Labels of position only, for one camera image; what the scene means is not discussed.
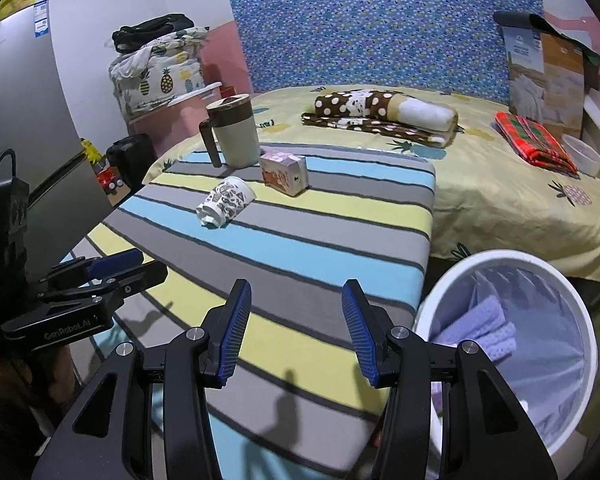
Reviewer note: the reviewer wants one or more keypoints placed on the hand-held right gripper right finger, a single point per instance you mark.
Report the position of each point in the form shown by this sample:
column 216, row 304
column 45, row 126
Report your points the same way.
column 360, row 330

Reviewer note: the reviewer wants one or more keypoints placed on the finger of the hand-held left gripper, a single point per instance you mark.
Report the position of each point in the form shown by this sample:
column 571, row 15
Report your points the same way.
column 112, row 264
column 130, row 282

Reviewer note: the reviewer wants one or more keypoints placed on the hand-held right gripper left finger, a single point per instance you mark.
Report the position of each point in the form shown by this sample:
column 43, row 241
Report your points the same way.
column 235, row 330

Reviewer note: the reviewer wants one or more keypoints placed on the purple textured cloth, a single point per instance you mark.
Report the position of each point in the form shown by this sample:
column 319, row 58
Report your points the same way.
column 482, row 312
column 480, row 342

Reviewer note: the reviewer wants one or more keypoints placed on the white round bin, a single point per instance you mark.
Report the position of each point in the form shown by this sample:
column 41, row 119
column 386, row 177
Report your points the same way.
column 480, row 260

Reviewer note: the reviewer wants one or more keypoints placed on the small red white item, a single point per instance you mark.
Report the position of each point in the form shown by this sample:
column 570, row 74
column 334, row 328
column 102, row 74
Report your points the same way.
column 107, row 180

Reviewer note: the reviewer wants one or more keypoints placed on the black case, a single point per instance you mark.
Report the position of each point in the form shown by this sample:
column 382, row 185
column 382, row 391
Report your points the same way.
column 130, row 160

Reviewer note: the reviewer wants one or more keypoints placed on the striped table cover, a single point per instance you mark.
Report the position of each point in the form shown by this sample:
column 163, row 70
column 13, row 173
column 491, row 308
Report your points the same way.
column 305, row 240

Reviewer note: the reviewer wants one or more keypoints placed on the crumpled patterned paper cup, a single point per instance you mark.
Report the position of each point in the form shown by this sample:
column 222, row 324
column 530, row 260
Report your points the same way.
column 225, row 202

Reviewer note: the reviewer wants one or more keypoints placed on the grey refrigerator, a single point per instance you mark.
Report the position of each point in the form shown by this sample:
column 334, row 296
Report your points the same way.
column 20, row 85

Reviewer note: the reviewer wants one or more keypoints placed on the pink storage box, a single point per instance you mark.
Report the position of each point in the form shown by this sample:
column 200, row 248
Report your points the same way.
column 180, row 120

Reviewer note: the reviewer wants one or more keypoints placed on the small pink carton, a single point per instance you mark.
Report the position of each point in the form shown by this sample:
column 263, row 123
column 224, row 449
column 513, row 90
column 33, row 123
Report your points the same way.
column 282, row 175

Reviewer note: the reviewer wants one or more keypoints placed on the yellow pineapple-print bedsheet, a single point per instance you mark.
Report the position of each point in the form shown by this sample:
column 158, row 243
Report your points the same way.
column 480, row 210

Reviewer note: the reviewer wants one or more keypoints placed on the translucent bin liner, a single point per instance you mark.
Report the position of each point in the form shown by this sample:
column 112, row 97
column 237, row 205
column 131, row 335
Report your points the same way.
column 545, row 350

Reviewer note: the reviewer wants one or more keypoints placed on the pineapple-print bedding bundle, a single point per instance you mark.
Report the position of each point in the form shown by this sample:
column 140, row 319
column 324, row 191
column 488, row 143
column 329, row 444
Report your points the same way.
column 160, row 75

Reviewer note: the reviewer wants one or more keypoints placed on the blue white label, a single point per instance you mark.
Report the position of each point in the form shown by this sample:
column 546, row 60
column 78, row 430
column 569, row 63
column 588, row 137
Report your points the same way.
column 40, row 17

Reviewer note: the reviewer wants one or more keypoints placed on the brown polka-dot blanket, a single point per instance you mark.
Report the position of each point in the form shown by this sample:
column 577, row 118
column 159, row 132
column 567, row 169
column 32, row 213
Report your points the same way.
column 350, row 105

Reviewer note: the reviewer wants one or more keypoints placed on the black duffel bag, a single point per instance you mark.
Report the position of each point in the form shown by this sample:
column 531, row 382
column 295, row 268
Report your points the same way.
column 150, row 30

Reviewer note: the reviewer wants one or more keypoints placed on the red plaid cloth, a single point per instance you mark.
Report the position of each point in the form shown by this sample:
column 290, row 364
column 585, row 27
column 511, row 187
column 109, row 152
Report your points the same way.
column 530, row 140

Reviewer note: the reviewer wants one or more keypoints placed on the white bowl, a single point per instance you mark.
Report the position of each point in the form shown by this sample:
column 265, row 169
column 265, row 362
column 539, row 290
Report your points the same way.
column 582, row 155

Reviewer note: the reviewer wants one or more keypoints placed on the blue patterned headboard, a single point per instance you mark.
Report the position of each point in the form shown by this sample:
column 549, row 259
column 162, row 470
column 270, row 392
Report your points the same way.
column 380, row 25

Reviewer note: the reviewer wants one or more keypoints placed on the cardboard bedding package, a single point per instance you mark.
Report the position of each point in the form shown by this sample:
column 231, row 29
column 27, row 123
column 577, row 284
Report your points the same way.
column 545, row 85

